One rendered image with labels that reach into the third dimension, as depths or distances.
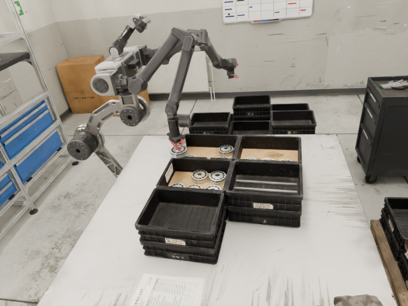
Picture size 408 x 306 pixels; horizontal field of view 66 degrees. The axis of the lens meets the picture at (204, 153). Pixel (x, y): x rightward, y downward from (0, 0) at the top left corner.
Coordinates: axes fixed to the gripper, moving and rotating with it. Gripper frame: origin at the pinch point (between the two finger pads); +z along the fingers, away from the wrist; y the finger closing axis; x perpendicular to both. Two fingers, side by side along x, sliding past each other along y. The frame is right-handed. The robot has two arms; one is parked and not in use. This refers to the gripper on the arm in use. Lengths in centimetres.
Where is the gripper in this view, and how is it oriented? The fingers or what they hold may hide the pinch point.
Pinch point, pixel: (177, 148)
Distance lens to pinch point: 187.1
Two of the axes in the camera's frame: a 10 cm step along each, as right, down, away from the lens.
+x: -8.5, 3.7, -3.9
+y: -5.2, -4.2, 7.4
